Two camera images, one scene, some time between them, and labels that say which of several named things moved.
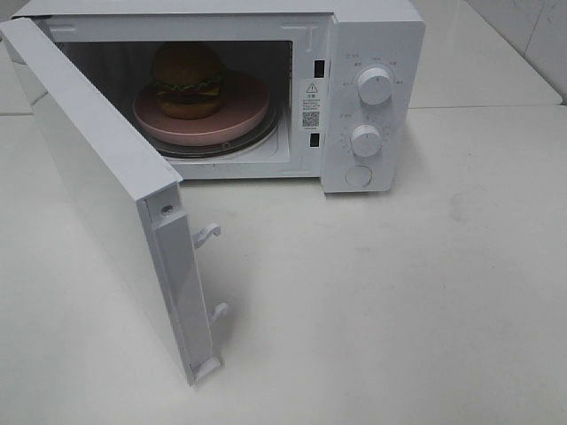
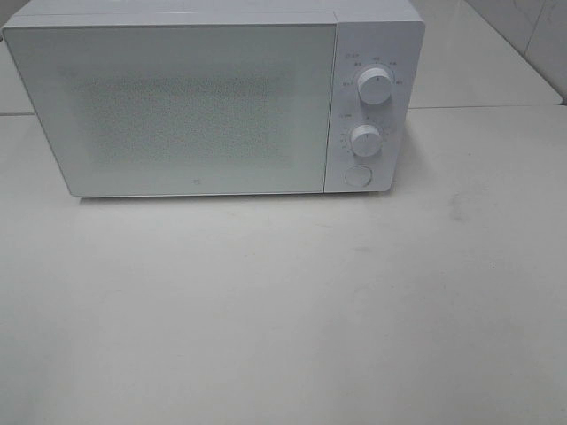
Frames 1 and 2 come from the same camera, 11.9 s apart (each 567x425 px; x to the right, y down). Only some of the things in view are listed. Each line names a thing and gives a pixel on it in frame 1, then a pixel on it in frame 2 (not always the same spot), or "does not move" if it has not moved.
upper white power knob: x=375 y=85 does not move
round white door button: x=359 y=175 does not move
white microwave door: x=136 y=196 → x=164 y=108
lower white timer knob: x=366 y=140 does not move
